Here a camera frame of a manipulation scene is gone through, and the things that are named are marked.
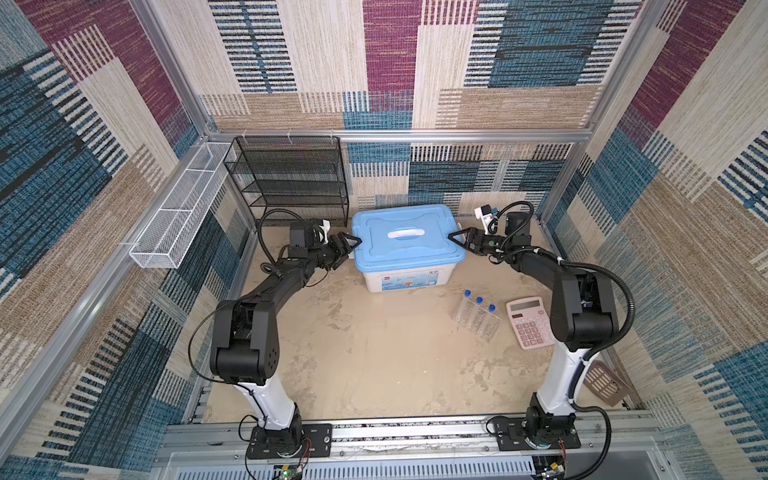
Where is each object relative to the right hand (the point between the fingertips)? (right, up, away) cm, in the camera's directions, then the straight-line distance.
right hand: (453, 240), depth 93 cm
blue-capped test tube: (+1, -19, -6) cm, 20 cm away
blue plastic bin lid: (-15, +1, -1) cm, 15 cm away
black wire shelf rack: (-54, +23, +15) cm, 60 cm away
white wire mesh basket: (-86, 0, -2) cm, 86 cm away
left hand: (-29, 0, -4) cm, 29 cm away
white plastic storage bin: (-14, -12, +2) cm, 18 cm away
